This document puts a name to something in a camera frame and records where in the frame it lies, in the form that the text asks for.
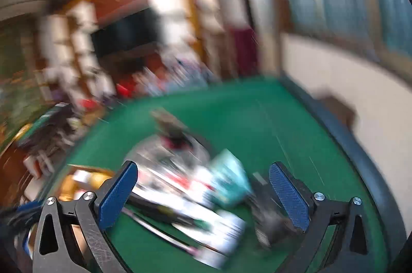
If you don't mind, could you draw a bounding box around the black cylindrical can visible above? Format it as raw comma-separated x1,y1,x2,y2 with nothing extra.
151,108,194,152

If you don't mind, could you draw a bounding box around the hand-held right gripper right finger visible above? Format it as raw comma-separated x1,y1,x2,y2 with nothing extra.
268,162,384,273

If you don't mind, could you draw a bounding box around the black snack packet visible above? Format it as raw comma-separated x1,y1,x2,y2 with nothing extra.
250,173,305,249

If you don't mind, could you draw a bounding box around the teal packet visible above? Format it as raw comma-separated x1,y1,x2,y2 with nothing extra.
209,149,254,210

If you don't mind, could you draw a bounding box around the white printed packet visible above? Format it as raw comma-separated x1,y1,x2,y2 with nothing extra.
170,205,248,270

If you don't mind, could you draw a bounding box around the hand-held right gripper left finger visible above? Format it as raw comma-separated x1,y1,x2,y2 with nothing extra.
32,160,139,273

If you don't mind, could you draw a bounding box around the round metal table centre panel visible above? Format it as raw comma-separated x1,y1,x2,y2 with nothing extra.
124,134,222,219

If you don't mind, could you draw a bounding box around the black flat television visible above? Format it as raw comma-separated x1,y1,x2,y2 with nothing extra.
91,7,162,60

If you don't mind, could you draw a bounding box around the wooden wall shelf unit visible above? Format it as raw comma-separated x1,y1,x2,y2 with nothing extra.
37,0,227,101

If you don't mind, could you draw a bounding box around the maroon cloth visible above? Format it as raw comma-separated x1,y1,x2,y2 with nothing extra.
231,28,260,74

